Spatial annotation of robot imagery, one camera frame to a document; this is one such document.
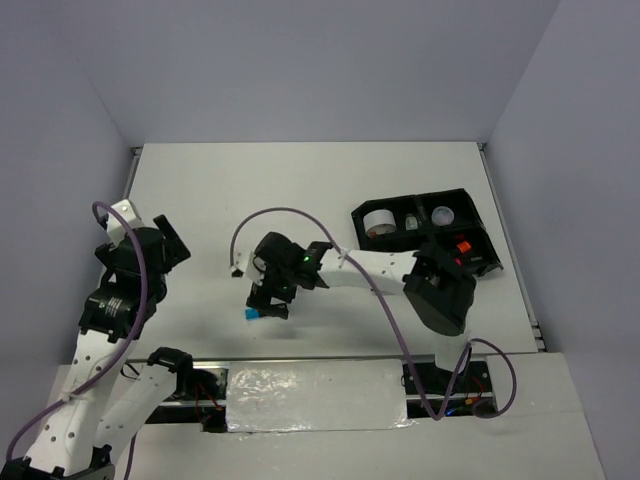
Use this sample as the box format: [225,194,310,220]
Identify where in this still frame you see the clear paperclip jar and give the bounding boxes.
[431,206,455,227]

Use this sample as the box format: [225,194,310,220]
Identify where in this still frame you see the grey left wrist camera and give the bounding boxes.
[106,199,145,245]

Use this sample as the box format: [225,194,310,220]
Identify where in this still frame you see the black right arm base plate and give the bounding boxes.
[401,360,493,399]

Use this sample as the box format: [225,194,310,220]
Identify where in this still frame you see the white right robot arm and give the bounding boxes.
[231,232,476,391]

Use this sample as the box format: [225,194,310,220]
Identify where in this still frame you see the small clear tape roll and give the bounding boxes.
[405,214,419,231]

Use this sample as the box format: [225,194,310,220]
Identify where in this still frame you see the orange highlighter marker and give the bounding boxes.
[456,241,472,254]

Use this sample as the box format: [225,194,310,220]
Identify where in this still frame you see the large white tape roll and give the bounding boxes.
[363,209,397,238]

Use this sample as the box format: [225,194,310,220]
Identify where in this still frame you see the silver foil sheet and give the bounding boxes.
[226,359,410,433]

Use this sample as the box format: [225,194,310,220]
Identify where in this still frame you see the black compartment organizer tray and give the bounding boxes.
[351,188,503,278]

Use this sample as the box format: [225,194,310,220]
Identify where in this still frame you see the blue highlighter marker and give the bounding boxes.
[244,308,263,321]

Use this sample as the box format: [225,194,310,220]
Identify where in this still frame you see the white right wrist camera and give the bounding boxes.
[230,251,267,286]

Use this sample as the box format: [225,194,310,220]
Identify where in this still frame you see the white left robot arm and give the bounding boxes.
[1,215,196,479]

